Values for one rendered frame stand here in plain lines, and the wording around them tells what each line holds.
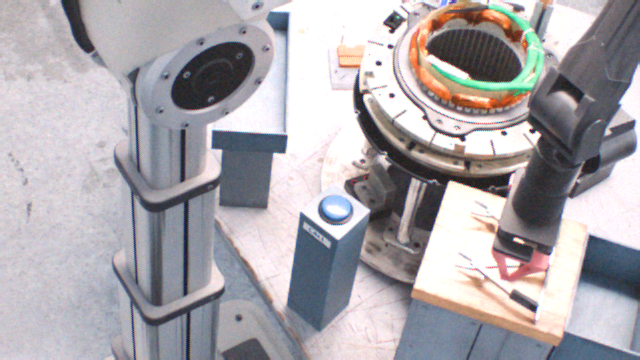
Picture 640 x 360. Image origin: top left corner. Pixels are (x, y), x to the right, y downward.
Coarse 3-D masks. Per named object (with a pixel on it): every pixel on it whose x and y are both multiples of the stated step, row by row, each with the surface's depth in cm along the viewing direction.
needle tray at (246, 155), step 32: (288, 32) 175; (288, 64) 170; (256, 96) 171; (288, 96) 166; (224, 128) 167; (256, 128) 167; (288, 128) 163; (224, 160) 179; (256, 160) 179; (224, 192) 185; (256, 192) 185
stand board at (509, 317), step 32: (448, 192) 159; (480, 192) 159; (448, 224) 155; (480, 224) 156; (576, 224) 158; (448, 256) 152; (480, 256) 153; (576, 256) 154; (416, 288) 149; (448, 288) 149; (480, 288) 150; (512, 288) 150; (480, 320) 149; (512, 320) 147; (544, 320) 148
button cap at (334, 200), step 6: (330, 198) 159; (336, 198) 159; (342, 198) 159; (324, 204) 158; (330, 204) 158; (336, 204) 158; (342, 204) 158; (348, 204) 158; (324, 210) 157; (330, 210) 157; (336, 210) 157; (342, 210) 158; (348, 210) 158; (330, 216) 157; (336, 216) 157; (342, 216) 157
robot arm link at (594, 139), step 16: (624, 112) 129; (544, 128) 125; (592, 128) 120; (608, 128) 126; (624, 128) 128; (560, 144) 124; (576, 144) 121; (592, 144) 122; (608, 144) 128; (624, 144) 129; (576, 160) 122; (608, 160) 129
